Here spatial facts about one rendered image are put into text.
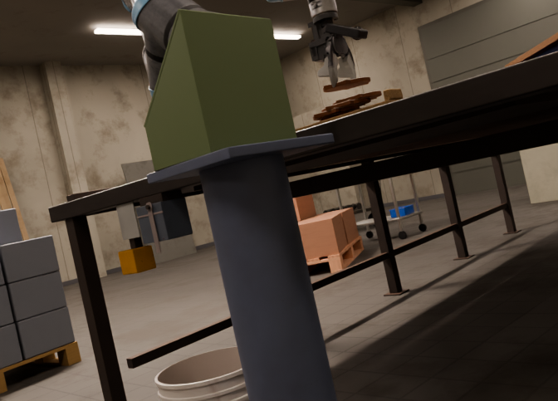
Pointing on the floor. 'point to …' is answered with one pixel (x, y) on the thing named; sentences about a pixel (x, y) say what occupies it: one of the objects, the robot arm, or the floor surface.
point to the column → (264, 266)
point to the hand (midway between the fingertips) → (346, 84)
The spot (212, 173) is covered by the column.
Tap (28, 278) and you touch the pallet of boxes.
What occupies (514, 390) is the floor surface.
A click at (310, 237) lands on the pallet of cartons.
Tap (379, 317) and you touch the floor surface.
